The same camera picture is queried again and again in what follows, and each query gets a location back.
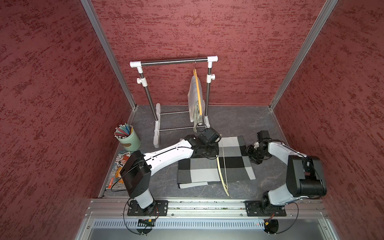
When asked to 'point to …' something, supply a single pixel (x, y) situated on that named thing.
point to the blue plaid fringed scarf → (195, 117)
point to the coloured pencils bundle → (123, 131)
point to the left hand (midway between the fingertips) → (215, 154)
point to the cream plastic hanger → (225, 185)
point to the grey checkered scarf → (199, 170)
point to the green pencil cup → (132, 143)
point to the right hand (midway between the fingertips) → (245, 158)
